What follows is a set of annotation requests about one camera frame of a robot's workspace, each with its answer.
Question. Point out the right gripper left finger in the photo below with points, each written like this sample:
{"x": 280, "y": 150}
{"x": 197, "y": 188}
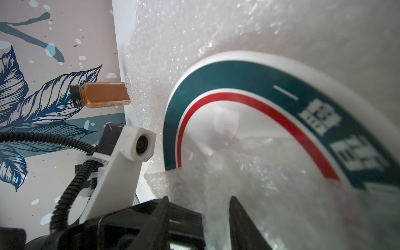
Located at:
{"x": 154, "y": 235}

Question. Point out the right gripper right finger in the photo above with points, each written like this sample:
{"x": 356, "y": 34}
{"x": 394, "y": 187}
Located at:
{"x": 244, "y": 235}

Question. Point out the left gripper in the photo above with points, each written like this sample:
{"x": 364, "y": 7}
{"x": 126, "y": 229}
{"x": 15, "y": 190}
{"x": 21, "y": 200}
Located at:
{"x": 116, "y": 231}

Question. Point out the white plate dark rim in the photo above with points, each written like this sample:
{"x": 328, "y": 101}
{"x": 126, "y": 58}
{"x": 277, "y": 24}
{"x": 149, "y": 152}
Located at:
{"x": 243, "y": 100}

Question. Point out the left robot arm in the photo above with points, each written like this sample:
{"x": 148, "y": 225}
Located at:
{"x": 15, "y": 239}

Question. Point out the orange spice bottle black cap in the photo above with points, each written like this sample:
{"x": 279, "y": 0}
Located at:
{"x": 98, "y": 95}

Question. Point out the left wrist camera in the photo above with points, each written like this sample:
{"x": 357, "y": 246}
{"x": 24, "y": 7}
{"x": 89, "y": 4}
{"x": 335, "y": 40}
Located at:
{"x": 122, "y": 151}

